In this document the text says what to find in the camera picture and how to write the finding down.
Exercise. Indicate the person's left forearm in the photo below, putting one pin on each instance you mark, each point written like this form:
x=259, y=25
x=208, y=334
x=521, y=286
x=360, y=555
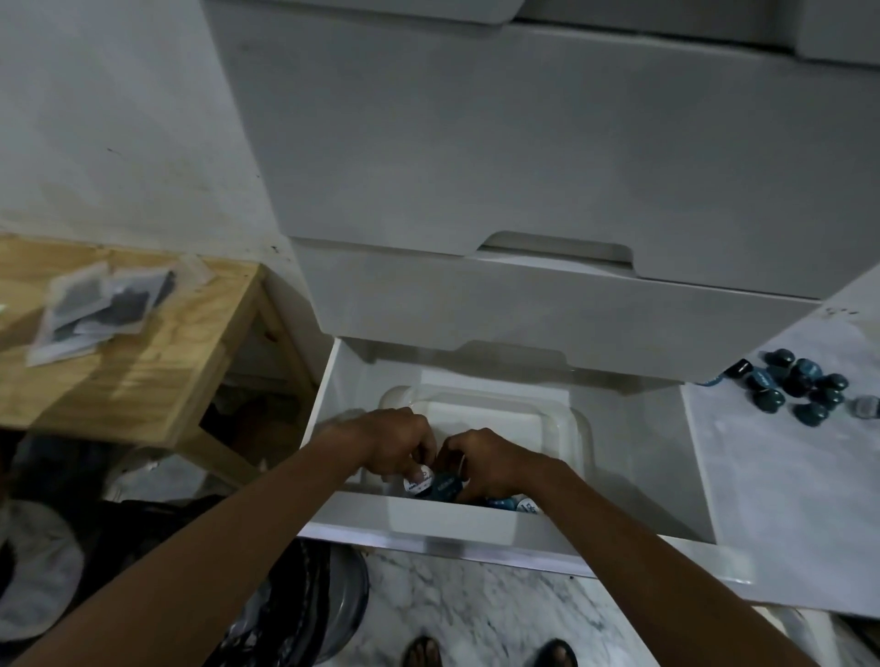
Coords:
x=206, y=563

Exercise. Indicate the black coffee capsule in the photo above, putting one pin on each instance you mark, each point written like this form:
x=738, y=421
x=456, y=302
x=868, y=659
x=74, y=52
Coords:
x=737, y=368

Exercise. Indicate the pile of teal capsules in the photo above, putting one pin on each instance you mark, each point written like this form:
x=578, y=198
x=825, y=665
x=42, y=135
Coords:
x=801, y=386

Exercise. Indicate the person's right fingers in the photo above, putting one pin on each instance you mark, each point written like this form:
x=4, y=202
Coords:
x=459, y=453

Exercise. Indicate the person's left foot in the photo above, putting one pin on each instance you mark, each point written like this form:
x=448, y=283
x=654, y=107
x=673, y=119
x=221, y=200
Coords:
x=421, y=651

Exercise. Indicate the blue coffee capsule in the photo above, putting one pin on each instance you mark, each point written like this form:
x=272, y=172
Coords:
x=504, y=504
x=446, y=486

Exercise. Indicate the person's left hand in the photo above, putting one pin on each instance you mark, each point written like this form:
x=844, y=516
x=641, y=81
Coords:
x=385, y=440

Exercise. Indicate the grey bucket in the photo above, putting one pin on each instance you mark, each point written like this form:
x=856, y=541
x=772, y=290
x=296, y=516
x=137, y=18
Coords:
x=347, y=598

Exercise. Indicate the person's right foot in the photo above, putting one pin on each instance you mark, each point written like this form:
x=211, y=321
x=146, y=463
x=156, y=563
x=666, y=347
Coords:
x=555, y=653

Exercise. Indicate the grey coffee capsule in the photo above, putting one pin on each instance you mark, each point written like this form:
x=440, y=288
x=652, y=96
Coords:
x=865, y=407

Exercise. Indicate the black bag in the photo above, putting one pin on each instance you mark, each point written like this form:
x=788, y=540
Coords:
x=172, y=543

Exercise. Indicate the clear packet with dark contents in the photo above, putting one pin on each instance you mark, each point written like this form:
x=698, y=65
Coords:
x=58, y=347
x=77, y=297
x=137, y=299

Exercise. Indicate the clear plastic storage container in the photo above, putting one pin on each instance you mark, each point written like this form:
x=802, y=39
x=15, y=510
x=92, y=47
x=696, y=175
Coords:
x=495, y=419

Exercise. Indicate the person's right forearm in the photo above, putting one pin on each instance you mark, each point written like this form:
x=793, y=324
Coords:
x=660, y=584

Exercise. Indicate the white cloth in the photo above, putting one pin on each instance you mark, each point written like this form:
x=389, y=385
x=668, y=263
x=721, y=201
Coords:
x=34, y=570

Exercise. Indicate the white open drawer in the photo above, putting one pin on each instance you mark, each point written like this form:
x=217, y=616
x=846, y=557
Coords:
x=639, y=453

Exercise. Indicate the person's left fingers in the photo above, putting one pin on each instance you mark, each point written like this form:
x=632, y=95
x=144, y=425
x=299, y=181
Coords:
x=421, y=443

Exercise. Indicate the person's foot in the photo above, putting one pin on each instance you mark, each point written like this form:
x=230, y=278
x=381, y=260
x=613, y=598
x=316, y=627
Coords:
x=421, y=651
x=555, y=653

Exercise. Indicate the white-lidded coffee capsule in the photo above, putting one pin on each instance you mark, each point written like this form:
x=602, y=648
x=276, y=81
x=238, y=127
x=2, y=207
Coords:
x=418, y=481
x=528, y=507

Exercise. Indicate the person's right hand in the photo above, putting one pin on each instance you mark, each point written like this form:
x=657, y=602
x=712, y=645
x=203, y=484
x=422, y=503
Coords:
x=505, y=467

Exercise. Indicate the wooden table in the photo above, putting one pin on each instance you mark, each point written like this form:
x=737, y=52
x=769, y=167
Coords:
x=151, y=371

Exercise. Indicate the white drawer cabinet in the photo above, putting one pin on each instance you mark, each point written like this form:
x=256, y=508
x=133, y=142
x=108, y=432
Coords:
x=550, y=151

